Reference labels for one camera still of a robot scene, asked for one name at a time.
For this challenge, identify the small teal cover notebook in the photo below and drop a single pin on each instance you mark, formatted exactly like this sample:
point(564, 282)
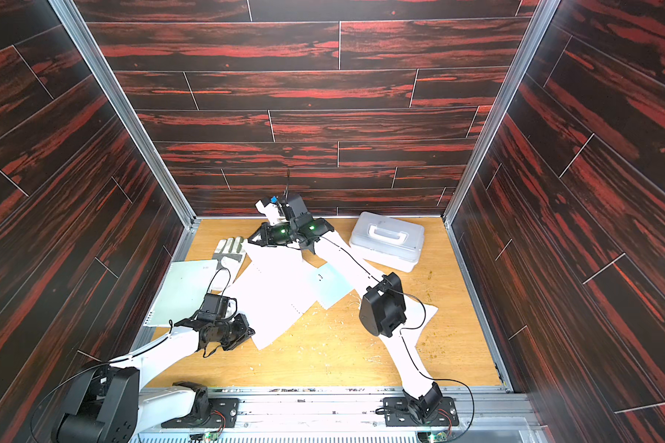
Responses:
point(327, 285)

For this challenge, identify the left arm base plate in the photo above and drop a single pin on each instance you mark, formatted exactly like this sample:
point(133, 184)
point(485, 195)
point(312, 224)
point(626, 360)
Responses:
point(220, 413)

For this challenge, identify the white plastic storage box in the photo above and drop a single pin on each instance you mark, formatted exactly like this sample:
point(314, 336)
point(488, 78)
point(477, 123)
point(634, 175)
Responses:
point(388, 241)

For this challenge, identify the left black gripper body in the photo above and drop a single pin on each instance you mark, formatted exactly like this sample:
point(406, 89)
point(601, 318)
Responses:
point(233, 332)

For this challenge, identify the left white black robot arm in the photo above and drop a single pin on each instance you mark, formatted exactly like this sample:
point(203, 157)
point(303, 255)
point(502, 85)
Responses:
point(107, 402)

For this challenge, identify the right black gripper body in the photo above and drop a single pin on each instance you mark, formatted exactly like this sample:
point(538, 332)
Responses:
point(266, 234)

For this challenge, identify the white grey work glove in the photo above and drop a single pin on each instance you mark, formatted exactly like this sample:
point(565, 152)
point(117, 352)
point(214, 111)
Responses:
point(229, 254)

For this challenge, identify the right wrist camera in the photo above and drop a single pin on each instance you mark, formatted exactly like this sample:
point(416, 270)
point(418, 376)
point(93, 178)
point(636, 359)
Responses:
point(271, 209)

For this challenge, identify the large white spiral notebook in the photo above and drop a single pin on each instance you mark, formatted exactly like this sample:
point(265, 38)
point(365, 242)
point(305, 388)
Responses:
point(273, 292)

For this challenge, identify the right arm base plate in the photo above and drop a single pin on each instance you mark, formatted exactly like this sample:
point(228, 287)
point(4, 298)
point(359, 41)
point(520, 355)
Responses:
point(401, 411)

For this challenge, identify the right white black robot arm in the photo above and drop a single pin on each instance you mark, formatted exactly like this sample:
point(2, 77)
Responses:
point(385, 310)

